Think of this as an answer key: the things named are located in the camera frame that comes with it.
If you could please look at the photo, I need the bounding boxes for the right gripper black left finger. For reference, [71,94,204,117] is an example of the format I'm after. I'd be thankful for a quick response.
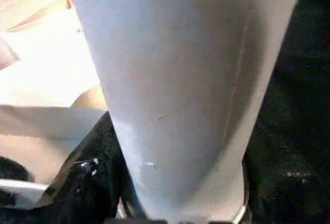
[38,110,135,224]

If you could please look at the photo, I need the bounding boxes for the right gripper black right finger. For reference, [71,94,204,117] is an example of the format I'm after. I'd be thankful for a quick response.
[241,141,330,224]

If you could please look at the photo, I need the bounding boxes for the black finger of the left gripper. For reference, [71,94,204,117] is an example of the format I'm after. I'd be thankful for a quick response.
[0,156,36,183]

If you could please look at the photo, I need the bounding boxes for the white plastic table leg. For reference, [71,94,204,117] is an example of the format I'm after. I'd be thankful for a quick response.
[64,0,305,224]

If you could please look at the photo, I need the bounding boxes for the white plastic table top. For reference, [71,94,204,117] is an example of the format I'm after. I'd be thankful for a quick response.
[0,0,112,209]

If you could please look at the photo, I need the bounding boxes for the black mat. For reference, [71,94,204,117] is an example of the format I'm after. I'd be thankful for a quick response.
[0,0,330,224]

